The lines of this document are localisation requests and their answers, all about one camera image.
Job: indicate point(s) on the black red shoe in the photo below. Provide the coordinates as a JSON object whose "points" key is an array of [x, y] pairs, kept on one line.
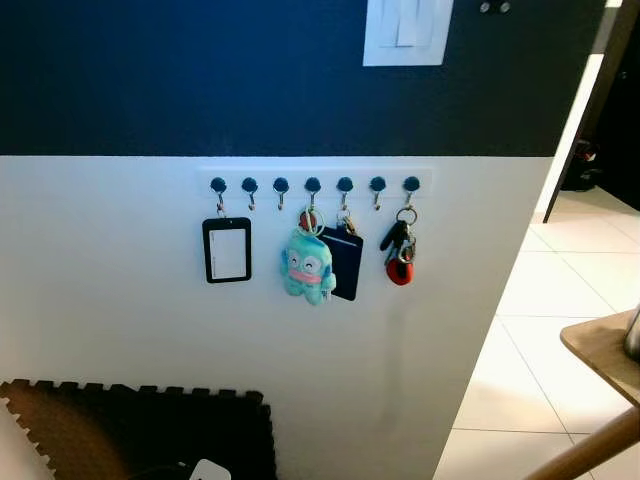
{"points": [[582, 165]]}

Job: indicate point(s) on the black and red key bunch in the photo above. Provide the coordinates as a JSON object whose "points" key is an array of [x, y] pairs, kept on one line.
{"points": [[400, 272]]}

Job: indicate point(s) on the blue-capped metal wall hook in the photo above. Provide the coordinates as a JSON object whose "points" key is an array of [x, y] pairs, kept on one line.
{"points": [[411, 184], [218, 184], [378, 184], [313, 185], [345, 185], [281, 185], [249, 185]]}

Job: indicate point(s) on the black door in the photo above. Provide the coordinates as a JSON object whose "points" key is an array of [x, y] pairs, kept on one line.
{"points": [[610, 120]]}

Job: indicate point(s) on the dark foam puzzle mat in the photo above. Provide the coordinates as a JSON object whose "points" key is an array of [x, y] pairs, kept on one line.
{"points": [[100, 430]]}

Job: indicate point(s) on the wooden table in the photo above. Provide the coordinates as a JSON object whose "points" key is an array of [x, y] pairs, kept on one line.
{"points": [[600, 345]]}

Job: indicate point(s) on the black badge card holder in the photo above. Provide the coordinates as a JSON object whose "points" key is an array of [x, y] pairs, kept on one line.
{"points": [[206, 250]]}

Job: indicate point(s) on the dark blue card wallet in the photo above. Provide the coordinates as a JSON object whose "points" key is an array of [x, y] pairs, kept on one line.
{"points": [[347, 265]]}

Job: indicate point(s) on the white wall hook rail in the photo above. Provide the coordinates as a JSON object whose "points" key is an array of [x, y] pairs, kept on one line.
{"points": [[232, 174]]}

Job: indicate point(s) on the white light switch plate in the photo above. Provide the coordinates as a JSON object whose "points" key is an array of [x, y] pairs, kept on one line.
{"points": [[385, 40]]}

